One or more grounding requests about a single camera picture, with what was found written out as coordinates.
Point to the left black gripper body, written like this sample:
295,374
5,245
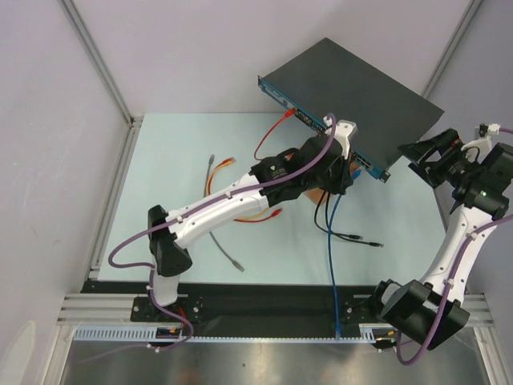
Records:
332,180

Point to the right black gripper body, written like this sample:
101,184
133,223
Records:
434,159

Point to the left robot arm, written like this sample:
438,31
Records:
319,163

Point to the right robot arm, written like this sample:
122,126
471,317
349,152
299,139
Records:
429,310

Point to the wooden base board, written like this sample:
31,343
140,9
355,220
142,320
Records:
319,196

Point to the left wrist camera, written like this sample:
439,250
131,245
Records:
344,132

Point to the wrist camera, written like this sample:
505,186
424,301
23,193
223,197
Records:
483,137
344,132

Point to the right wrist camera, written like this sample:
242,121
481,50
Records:
483,137

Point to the black network switch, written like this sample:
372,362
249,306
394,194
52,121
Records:
328,78

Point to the white slotted cable duct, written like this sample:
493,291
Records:
364,333

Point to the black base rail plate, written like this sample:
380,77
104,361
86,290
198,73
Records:
212,305

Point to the aluminium frame profile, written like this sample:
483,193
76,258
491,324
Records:
94,308

